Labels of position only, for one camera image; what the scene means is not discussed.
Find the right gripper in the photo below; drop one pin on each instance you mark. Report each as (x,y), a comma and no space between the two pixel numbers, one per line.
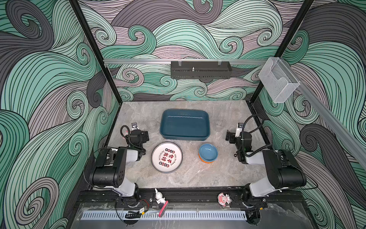
(233,137)

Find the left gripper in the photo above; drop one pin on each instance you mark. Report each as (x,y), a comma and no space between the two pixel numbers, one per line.
(140,136)

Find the white plate red characters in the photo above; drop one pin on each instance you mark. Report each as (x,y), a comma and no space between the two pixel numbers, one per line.
(167,157)

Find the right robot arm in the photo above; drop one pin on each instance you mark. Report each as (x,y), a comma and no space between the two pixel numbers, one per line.
(282,170)

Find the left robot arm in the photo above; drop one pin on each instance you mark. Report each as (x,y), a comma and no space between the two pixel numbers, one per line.
(109,171)

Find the teal plastic bin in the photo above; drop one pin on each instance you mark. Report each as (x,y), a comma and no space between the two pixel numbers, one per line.
(185,124)

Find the blue bowl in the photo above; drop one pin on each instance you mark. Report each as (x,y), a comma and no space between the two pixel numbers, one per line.
(208,151)

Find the orange bowl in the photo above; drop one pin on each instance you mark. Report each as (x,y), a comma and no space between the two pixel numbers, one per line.
(207,161)

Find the white rabbit figurine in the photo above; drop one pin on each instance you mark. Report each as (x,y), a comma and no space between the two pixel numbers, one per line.
(159,197)

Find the pink pig figurine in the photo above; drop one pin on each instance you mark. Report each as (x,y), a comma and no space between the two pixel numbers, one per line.
(224,200)

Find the clear acrylic wall box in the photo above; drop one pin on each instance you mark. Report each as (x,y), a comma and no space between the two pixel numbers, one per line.
(279,80)

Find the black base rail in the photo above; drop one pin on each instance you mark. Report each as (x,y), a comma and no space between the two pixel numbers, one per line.
(239,196)

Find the aluminium wall rail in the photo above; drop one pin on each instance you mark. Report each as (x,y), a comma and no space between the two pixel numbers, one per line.
(144,61)

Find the black perforated wall tray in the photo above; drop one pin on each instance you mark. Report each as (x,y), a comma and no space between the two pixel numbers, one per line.
(204,71)

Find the white slotted cable duct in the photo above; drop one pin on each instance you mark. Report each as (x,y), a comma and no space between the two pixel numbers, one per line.
(168,215)

